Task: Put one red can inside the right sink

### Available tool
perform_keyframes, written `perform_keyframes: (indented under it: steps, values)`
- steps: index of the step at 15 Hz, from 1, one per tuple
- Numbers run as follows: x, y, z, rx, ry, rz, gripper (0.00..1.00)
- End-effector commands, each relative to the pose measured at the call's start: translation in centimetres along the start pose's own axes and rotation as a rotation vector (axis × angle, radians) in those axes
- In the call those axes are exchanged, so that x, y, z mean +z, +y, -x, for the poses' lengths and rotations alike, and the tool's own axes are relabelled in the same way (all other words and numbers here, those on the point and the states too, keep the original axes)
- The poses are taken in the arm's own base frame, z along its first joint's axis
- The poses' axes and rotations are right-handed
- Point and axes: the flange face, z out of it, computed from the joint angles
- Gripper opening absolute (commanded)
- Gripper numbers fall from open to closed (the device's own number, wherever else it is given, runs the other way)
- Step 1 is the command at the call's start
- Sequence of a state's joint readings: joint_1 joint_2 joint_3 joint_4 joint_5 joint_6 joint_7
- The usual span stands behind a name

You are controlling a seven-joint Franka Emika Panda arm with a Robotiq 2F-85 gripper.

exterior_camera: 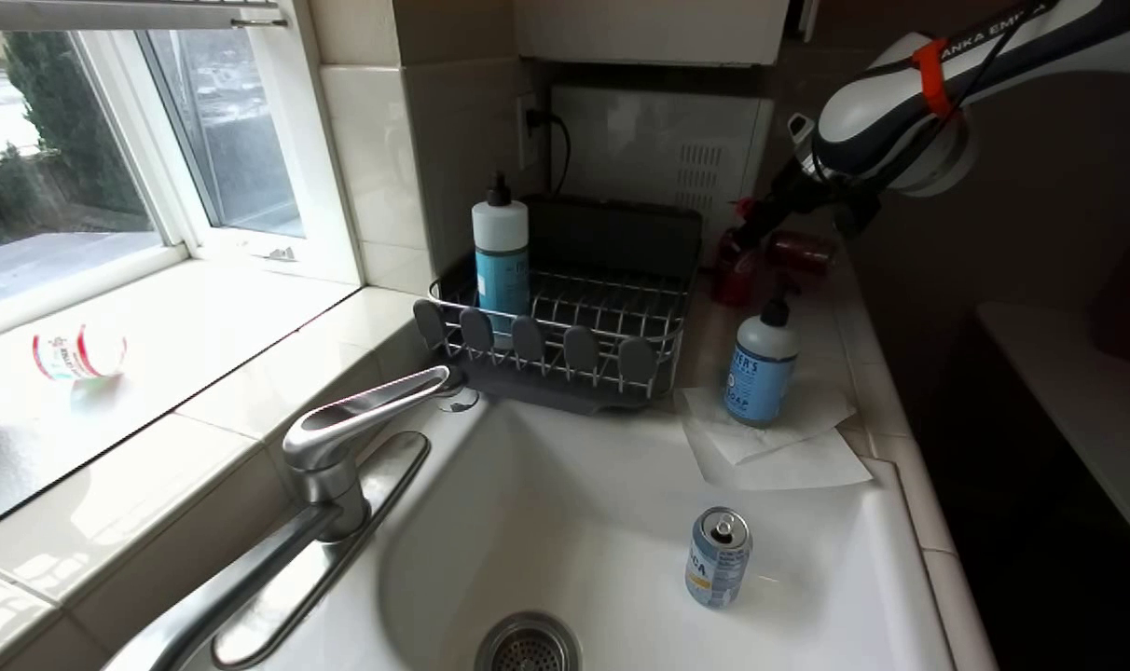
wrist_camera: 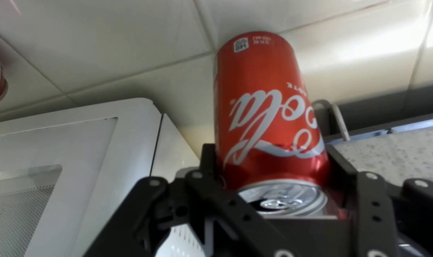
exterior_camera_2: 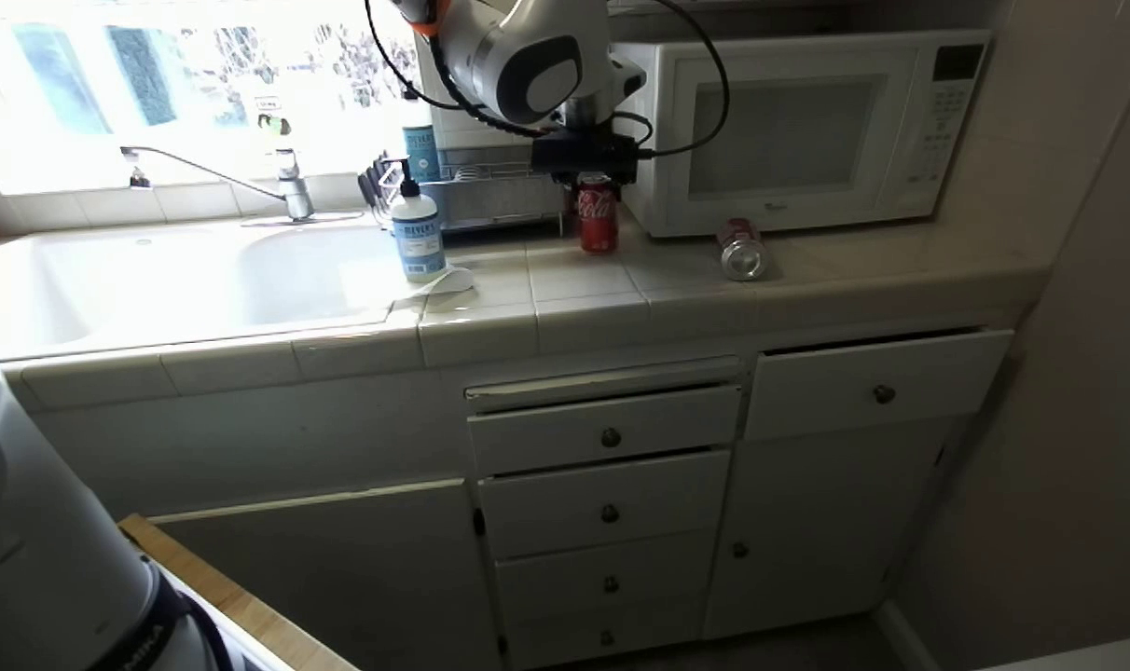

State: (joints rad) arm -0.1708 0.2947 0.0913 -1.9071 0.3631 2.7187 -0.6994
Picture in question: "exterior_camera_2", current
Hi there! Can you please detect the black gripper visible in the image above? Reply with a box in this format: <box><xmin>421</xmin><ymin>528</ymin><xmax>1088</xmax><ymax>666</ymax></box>
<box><xmin>531</xmin><ymin>119</ymin><xmax>643</xmax><ymax>223</ymax></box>

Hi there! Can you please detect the chrome sink faucet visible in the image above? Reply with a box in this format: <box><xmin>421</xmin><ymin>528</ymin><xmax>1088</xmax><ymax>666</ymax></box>
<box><xmin>116</xmin><ymin>113</ymin><xmax>322</xmax><ymax>228</ymax></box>

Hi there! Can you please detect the white double sink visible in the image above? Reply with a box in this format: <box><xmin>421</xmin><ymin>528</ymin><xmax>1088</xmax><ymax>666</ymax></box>
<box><xmin>0</xmin><ymin>214</ymin><xmax>408</xmax><ymax>366</ymax></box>

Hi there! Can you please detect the tall white blue squeeze bottle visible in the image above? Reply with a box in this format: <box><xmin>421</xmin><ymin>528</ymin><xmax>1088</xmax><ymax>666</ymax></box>
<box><xmin>398</xmin><ymin>97</ymin><xmax>448</xmax><ymax>186</ymax></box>

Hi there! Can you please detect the white pump bottle blue label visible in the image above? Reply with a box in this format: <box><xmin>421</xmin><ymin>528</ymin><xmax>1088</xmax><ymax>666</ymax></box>
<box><xmin>390</xmin><ymin>160</ymin><xmax>451</xmax><ymax>286</ymax></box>

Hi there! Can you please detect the white pull-out board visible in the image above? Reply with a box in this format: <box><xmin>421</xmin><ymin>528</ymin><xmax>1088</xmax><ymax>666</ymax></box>
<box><xmin>462</xmin><ymin>354</ymin><xmax>750</xmax><ymax>419</ymax></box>

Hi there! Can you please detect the white microwave oven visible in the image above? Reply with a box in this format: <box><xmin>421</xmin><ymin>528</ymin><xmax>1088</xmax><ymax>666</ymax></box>
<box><xmin>608</xmin><ymin>30</ymin><xmax>997</xmax><ymax>241</ymax></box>

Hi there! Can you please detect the wide white cabinet drawer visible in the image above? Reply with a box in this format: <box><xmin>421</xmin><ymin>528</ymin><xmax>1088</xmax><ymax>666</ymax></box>
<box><xmin>744</xmin><ymin>324</ymin><xmax>1020</xmax><ymax>446</ymax></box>

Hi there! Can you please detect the narrow white cabinet door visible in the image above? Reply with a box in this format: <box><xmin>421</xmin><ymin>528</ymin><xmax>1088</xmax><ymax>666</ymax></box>
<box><xmin>699</xmin><ymin>412</ymin><xmax>966</xmax><ymax>645</ymax></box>

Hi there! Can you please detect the large white cabinet door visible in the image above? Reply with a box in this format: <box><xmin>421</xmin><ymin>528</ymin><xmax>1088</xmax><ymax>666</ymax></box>
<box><xmin>151</xmin><ymin>476</ymin><xmax>508</xmax><ymax>671</ymax></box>

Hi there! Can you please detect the wooden table edge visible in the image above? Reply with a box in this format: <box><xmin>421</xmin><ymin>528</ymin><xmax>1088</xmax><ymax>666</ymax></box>
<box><xmin>116</xmin><ymin>512</ymin><xmax>362</xmax><ymax>671</ymax></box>

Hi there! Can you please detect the metal wire dish rack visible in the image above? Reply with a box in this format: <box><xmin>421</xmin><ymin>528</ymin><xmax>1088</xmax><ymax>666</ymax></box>
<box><xmin>357</xmin><ymin>139</ymin><xmax>571</xmax><ymax>235</ymax></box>

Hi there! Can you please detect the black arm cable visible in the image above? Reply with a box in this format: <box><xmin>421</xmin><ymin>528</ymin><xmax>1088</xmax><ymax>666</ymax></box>
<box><xmin>362</xmin><ymin>0</ymin><xmax>734</xmax><ymax>163</ymax></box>

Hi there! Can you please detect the white window frame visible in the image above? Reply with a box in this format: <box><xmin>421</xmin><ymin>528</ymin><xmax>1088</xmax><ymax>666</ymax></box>
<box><xmin>0</xmin><ymin>0</ymin><xmax>427</xmax><ymax>200</ymax></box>

